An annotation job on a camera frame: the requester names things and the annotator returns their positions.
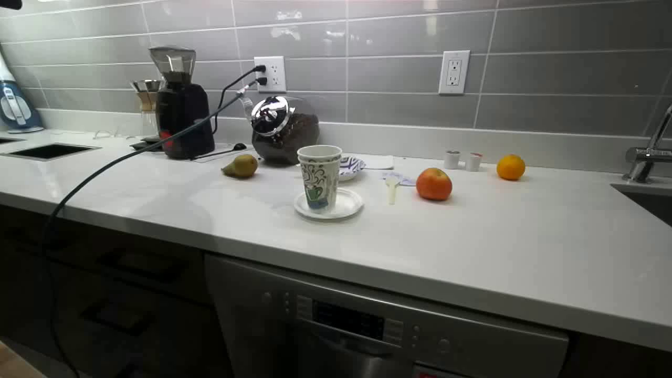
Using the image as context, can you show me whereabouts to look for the blue patterned paper bowl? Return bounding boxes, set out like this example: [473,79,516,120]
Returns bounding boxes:
[335,154,370,185]

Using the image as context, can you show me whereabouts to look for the white saucer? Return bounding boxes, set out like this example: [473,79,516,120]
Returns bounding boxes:
[292,186,368,223]

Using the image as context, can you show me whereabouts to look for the patterned paper cup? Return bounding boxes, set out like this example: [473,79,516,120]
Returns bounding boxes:
[295,142,344,213]

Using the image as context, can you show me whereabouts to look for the black round kettle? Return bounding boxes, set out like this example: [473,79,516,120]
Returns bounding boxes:
[248,94,322,169]

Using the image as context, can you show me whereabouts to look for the yellow-green pear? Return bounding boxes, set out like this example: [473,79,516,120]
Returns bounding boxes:
[220,151,260,181]

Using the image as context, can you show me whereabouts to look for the red apple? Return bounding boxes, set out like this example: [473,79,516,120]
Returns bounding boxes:
[413,165,456,204]

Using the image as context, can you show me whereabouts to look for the stainless steel dishwasher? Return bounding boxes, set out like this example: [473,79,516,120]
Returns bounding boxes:
[204,253,574,378]

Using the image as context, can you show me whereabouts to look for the black coffee grinder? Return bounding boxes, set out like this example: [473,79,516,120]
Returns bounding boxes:
[147,44,217,161]

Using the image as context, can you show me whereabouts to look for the orange fruit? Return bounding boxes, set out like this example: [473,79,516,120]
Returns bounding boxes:
[495,151,527,183]

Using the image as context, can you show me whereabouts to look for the dark cabinet drawer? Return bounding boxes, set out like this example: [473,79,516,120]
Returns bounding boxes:
[48,268,233,378]
[48,227,209,307]

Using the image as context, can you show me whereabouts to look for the glass with utensils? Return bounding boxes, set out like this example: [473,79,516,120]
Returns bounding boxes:
[127,76,166,139]

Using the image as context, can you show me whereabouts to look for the chrome faucet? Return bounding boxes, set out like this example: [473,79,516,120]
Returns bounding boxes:
[621,102,672,185]

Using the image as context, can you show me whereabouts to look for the kitchen sink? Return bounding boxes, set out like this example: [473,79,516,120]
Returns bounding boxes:
[609,176,672,229]

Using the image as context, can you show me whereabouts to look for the blue and white appliance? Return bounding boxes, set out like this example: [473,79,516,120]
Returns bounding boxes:
[0,51,47,134]

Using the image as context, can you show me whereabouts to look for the white wall outlet with plugs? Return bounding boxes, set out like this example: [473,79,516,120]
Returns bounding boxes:
[251,55,288,94]

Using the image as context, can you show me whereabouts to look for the short black power cable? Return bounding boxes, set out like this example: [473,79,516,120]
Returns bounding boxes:
[212,62,268,134]

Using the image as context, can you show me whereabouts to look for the long black power cable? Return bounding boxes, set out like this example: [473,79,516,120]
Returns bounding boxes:
[40,76,268,378]

